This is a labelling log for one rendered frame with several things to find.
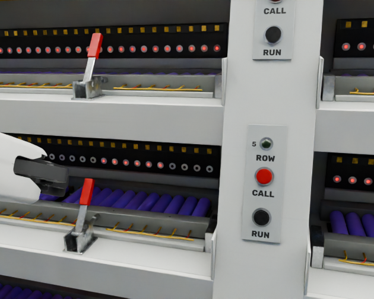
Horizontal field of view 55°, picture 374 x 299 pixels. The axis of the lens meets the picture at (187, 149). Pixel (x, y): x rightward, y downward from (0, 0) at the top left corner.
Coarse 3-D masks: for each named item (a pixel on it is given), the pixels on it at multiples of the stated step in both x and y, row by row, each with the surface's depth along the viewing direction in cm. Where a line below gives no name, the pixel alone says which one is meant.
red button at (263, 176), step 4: (260, 172) 38; (264, 172) 37; (268, 172) 37; (256, 176) 38; (260, 176) 38; (264, 176) 37; (268, 176) 37; (260, 180) 38; (264, 180) 37; (268, 180) 37; (264, 184) 38
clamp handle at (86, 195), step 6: (84, 180) 48; (90, 180) 47; (84, 186) 47; (90, 186) 47; (84, 192) 47; (90, 192) 47; (84, 198) 47; (90, 198) 47; (84, 204) 46; (84, 210) 46; (78, 216) 46; (84, 216) 46; (78, 222) 46; (78, 228) 46
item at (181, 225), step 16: (0, 208) 55; (16, 208) 54; (32, 208) 53; (48, 208) 52; (64, 208) 52; (96, 208) 51; (112, 208) 51; (64, 224) 50; (96, 224) 51; (112, 224) 50; (128, 224) 50; (144, 224) 49; (160, 224) 48; (176, 224) 48; (192, 224) 47; (208, 224) 47; (192, 240) 46
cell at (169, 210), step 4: (176, 196) 56; (180, 196) 56; (172, 200) 55; (176, 200) 54; (180, 200) 55; (184, 200) 56; (172, 204) 53; (176, 204) 53; (180, 204) 54; (168, 208) 52; (172, 208) 52; (176, 208) 53; (164, 212) 51; (168, 212) 51; (172, 212) 51; (176, 212) 52
